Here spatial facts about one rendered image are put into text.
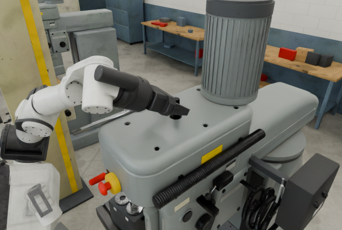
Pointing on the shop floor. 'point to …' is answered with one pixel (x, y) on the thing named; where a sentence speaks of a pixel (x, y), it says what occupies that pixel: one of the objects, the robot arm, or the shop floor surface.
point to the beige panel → (34, 77)
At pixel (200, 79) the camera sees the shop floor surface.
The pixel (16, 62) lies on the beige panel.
